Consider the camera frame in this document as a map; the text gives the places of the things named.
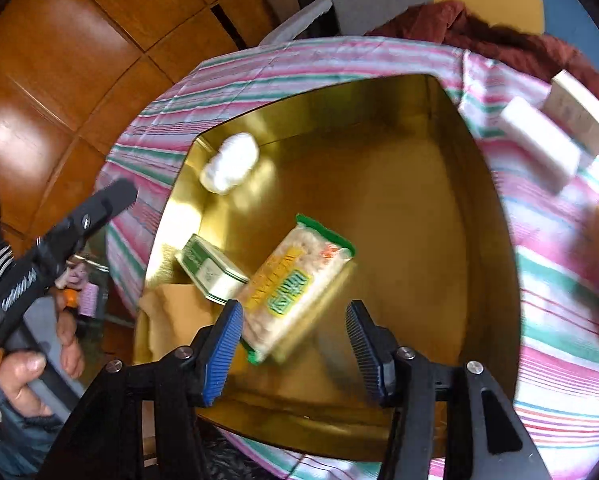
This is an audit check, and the green yellow cracker packet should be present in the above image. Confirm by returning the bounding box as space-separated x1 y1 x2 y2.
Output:
238 214 356 364

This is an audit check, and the person's left hand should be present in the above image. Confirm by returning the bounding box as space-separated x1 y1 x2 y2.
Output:
0 289 85 422

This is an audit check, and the pink item on side table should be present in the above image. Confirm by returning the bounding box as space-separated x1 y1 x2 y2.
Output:
56 262 99 318

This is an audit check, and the flat tan sponge front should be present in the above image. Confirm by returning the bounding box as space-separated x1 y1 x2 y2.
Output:
139 284 217 361

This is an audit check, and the green white small box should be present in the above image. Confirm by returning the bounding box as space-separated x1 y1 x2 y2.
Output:
175 234 249 304

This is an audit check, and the gold metal tray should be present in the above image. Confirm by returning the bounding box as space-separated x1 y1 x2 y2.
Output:
146 75 521 460

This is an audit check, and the striped pink green tablecloth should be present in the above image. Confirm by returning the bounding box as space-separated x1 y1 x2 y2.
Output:
96 37 599 479

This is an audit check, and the white plastic wrapped ball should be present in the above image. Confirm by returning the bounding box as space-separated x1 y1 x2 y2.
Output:
200 132 260 195

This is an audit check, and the white foam block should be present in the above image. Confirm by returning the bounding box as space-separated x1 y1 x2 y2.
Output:
498 96 581 192

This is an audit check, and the cream cardboard box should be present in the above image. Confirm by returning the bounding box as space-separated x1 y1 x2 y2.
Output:
541 70 599 157

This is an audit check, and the dark red cloth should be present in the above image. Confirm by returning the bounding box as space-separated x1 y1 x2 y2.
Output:
368 0 599 100

